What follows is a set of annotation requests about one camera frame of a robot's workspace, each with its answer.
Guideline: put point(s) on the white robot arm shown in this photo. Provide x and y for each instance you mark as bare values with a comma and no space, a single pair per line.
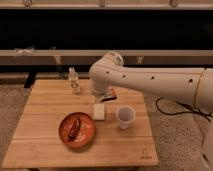
192,86

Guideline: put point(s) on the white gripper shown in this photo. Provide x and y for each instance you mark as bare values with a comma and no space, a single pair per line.
101,90

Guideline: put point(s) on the white ceramic cup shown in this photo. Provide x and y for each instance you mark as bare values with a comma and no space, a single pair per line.
125,116

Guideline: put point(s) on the white rectangular eraser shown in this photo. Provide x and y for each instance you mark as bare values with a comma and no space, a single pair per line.
99,112

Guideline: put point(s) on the small clear bottle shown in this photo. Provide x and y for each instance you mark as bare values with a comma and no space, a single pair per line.
74,80

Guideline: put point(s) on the orange round plate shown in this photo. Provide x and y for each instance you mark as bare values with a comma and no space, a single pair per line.
85,135

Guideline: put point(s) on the beige horizontal rail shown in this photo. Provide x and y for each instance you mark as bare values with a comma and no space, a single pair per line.
87,57

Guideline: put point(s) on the brown item on plate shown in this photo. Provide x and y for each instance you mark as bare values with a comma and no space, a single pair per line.
74,130

